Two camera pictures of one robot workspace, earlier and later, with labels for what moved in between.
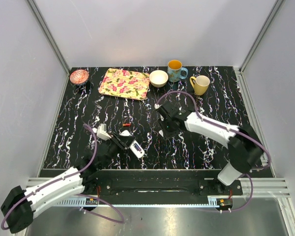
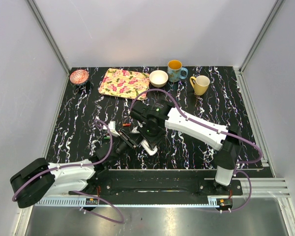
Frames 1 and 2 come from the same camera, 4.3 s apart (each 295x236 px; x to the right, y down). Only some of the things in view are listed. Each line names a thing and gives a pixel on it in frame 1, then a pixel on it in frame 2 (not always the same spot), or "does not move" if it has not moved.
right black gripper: x=168 y=135 -> x=152 y=141
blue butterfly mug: x=175 y=71 does not move
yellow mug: x=201 y=84 does not move
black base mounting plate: x=158 y=183 does not move
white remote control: x=134 y=146 -> x=145 y=145
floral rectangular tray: x=125 y=83 does not move
